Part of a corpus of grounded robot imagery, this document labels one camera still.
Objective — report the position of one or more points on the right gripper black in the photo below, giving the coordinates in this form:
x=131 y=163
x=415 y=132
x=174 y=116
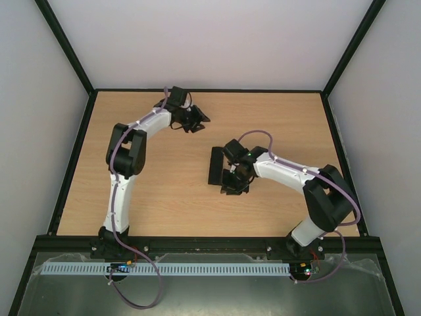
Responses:
x=227 y=174

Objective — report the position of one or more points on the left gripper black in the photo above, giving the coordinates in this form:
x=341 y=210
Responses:
x=200 y=117

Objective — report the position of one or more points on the black folding glasses case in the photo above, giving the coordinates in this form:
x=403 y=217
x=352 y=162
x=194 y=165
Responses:
x=216 y=166

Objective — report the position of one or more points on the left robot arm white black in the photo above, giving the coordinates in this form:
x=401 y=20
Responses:
x=126 y=157

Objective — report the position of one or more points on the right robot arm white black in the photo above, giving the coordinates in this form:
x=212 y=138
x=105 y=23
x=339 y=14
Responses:
x=328 y=198

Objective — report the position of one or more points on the right base electronics board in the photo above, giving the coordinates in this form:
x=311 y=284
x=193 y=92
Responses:
x=304 y=271

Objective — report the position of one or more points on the base electronics board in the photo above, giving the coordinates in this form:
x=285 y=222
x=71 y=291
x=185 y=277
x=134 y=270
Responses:
x=304 y=271
x=124 y=266

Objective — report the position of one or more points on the left base electronics board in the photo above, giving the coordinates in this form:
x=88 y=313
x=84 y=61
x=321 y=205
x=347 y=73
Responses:
x=124 y=266

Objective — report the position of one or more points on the light blue slotted cable duct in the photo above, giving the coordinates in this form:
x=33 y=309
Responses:
x=171 y=269

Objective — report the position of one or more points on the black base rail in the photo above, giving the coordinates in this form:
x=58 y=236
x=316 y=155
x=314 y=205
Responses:
x=269 y=248

